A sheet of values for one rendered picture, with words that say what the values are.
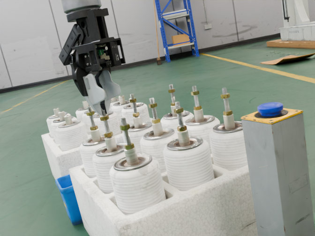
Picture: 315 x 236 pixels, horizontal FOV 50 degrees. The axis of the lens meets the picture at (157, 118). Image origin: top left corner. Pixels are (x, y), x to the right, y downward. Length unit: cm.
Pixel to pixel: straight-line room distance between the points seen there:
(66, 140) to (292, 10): 453
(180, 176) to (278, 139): 22
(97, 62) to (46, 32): 672
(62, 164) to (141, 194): 52
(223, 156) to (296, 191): 19
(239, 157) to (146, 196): 22
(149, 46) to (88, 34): 640
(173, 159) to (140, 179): 9
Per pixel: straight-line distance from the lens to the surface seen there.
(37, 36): 742
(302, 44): 463
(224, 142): 72
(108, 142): 74
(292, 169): 59
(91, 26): 68
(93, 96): 71
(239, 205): 72
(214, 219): 69
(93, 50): 66
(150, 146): 76
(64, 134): 113
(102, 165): 72
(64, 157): 110
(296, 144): 58
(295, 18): 531
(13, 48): 758
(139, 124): 89
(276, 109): 56
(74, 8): 68
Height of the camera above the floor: 47
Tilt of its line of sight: 13 degrees down
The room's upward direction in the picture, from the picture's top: 11 degrees counter-clockwise
